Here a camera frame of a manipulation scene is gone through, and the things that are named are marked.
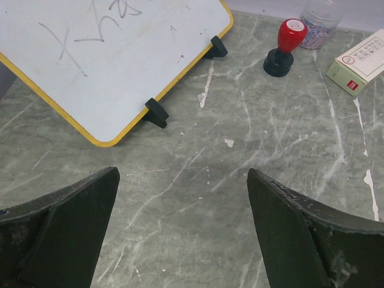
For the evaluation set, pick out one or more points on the red black stamp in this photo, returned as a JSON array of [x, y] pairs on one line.
[[280, 60]]

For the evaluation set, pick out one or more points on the yellow framed whiteboard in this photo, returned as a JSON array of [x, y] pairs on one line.
[[98, 63]]

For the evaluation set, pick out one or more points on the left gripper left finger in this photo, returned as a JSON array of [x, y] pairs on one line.
[[55, 240]]

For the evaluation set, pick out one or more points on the clear jar of paperclips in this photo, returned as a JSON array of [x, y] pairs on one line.
[[321, 18]]

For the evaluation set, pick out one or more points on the white green staple box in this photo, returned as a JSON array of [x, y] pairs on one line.
[[359, 66]]

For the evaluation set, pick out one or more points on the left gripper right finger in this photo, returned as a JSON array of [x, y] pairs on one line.
[[305, 243]]

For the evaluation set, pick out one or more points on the black whiteboard foot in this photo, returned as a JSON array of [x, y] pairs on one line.
[[218, 50], [156, 114]]

